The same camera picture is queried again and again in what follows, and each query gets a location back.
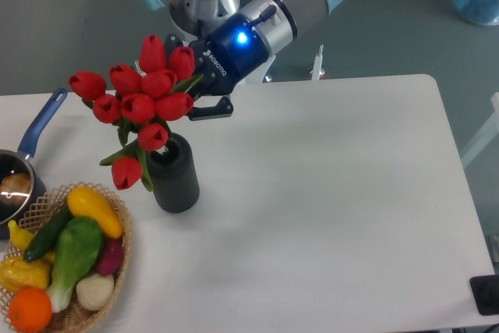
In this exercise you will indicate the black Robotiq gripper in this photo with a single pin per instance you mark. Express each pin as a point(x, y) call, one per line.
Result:
point(223, 57)

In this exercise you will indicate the red tulip bouquet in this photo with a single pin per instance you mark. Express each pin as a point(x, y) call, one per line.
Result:
point(140, 103)

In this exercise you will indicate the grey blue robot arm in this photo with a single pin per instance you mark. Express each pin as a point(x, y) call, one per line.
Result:
point(287, 19)

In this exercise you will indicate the dark grey ribbed vase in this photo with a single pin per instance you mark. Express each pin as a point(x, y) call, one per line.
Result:
point(174, 177)

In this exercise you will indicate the yellow squash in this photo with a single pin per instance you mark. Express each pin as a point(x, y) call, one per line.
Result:
point(86, 202)

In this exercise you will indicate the purple red radish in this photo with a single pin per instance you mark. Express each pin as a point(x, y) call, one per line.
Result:
point(111, 258)

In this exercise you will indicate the green bok choy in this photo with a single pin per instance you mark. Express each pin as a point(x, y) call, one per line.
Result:
point(76, 252)

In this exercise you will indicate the browned bread roll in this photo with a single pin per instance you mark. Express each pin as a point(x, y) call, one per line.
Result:
point(15, 189)

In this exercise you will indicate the dark green cucumber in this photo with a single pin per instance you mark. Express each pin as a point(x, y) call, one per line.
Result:
point(47, 237)

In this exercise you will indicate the small yellow pepper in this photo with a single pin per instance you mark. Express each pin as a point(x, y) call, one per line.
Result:
point(19, 237)

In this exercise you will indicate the white garlic bulb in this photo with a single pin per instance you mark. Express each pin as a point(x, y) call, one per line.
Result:
point(94, 291)

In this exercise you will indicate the yellow pumpkin gourd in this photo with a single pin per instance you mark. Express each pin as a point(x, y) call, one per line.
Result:
point(17, 274)

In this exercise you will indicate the orange fruit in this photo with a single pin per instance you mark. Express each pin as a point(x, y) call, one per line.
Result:
point(30, 310)

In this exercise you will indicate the black device at edge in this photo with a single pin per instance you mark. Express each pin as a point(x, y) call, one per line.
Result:
point(485, 293)

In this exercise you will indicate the blue handled saucepan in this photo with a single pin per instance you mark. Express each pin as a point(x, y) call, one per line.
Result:
point(18, 161)

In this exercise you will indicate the white frame at right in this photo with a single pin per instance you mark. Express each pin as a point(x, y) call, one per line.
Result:
point(482, 137)

